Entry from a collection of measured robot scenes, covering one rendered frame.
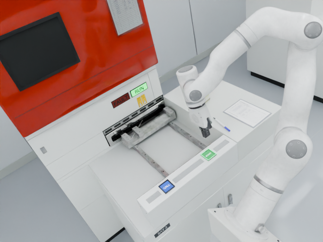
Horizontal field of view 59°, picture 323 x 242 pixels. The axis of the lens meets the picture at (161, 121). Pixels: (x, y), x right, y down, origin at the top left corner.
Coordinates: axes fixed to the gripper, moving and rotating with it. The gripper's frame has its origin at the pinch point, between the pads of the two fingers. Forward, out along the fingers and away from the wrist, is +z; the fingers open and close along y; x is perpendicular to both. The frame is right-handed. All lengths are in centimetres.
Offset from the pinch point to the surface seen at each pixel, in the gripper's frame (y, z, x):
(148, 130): -51, 13, -7
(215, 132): -14.5, 15.0, 15.0
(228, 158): -0.2, 21.5, 7.9
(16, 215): -165, 79, -116
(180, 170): -6.0, 14.5, -15.6
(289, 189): -21, 110, 70
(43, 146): -57, -10, -61
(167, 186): -3.0, 14.7, -25.6
